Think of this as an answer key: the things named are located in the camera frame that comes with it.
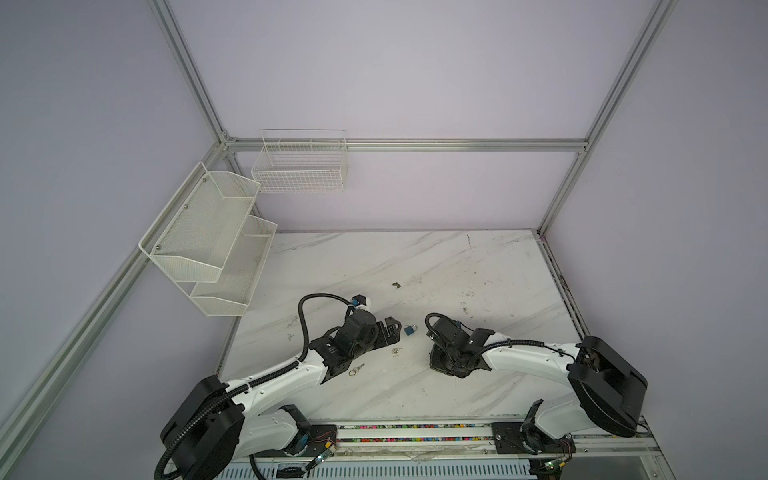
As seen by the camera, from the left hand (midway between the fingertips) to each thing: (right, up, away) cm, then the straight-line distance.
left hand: (388, 330), depth 83 cm
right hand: (+12, -11, +2) cm, 16 cm away
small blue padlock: (+7, -2, +10) cm, 12 cm away
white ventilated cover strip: (-2, -31, -12) cm, 33 cm away
